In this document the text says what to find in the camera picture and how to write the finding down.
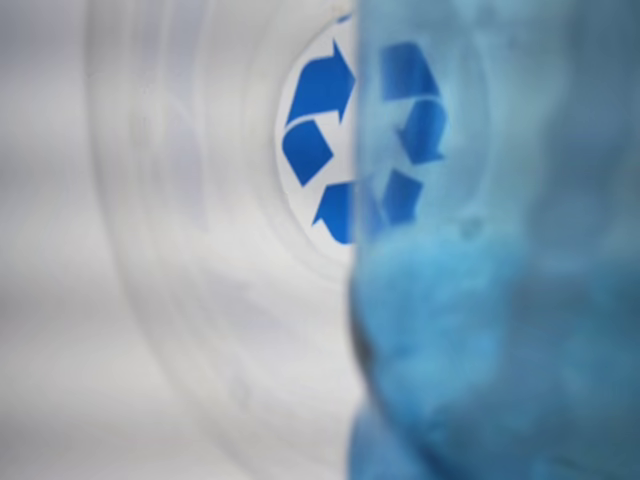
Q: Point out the wide clear plastic tub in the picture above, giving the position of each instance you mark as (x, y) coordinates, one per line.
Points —
(150, 250)

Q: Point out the blue recycling symbol sticker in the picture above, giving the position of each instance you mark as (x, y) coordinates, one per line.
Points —
(315, 90)

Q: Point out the blue plastic bottle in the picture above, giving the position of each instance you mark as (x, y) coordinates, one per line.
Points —
(500, 300)

